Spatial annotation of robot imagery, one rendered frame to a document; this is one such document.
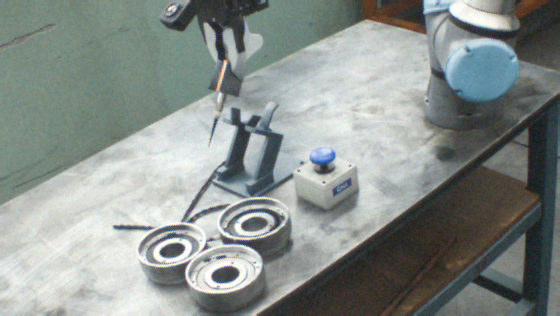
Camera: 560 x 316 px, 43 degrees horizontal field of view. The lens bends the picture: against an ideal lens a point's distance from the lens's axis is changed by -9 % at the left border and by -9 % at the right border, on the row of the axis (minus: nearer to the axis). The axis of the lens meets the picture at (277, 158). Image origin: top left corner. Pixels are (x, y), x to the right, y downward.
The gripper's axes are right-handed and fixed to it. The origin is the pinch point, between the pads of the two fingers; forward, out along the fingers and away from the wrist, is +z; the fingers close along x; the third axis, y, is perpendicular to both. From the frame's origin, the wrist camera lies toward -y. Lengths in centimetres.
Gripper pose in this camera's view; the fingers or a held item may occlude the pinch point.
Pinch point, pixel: (228, 70)
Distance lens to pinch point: 118.4
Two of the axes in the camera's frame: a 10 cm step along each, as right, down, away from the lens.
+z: 1.6, 8.5, 5.0
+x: -6.8, -2.7, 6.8
